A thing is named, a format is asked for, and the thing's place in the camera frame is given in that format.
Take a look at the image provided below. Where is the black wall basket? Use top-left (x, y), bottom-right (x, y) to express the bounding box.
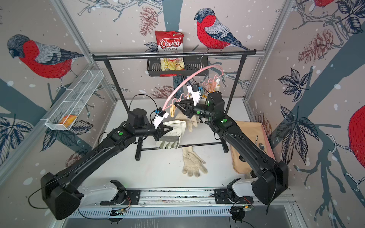
top-left (147, 56), bottom-right (208, 77)

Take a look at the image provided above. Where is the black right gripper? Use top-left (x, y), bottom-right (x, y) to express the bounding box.
top-left (174, 99), bottom-right (215, 122)

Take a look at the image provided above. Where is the white wire mesh shelf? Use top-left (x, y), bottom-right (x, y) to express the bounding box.
top-left (42, 69), bottom-right (104, 131)

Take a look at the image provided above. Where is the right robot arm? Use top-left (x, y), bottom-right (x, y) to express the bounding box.
top-left (175, 91), bottom-right (289, 206)

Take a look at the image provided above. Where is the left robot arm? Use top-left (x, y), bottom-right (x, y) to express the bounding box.
top-left (40, 108), bottom-right (172, 220)

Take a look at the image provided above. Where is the beige cloth mat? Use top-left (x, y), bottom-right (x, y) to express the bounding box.
top-left (227, 121), bottom-right (272, 176)

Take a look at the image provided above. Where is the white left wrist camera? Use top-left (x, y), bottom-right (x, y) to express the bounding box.
top-left (151, 107), bottom-right (170, 129)

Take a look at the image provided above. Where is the knit glove black red cuff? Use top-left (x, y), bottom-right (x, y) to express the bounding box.
top-left (175, 112), bottom-right (198, 132)

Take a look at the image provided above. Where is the orange snack packet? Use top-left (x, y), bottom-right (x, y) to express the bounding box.
top-left (59, 115), bottom-right (77, 128)

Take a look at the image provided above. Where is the pink clip hanger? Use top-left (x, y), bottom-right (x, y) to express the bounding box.
top-left (162, 54), bottom-right (224, 115)

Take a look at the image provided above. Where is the pink tray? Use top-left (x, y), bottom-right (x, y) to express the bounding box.
top-left (261, 125), bottom-right (276, 160)

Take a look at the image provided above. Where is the red cassava chips bag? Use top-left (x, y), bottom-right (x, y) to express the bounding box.
top-left (155, 31), bottom-right (185, 71)

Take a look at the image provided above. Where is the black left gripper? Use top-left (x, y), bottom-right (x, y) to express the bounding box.
top-left (135, 122), bottom-right (174, 141)

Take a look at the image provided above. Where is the black garment rack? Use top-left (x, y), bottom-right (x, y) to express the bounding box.
top-left (88, 49), bottom-right (256, 161)

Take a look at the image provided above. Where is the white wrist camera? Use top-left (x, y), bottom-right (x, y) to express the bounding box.
top-left (187, 83), bottom-right (201, 106)
top-left (151, 107), bottom-right (170, 129)

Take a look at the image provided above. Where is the yellow clothespin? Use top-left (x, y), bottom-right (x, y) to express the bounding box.
top-left (170, 104), bottom-right (176, 117)

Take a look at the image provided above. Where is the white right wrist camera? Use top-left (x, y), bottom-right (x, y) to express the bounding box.
top-left (187, 83), bottom-right (201, 106)

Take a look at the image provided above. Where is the beige glove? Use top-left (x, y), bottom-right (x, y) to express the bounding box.
top-left (156, 120), bottom-right (186, 149)

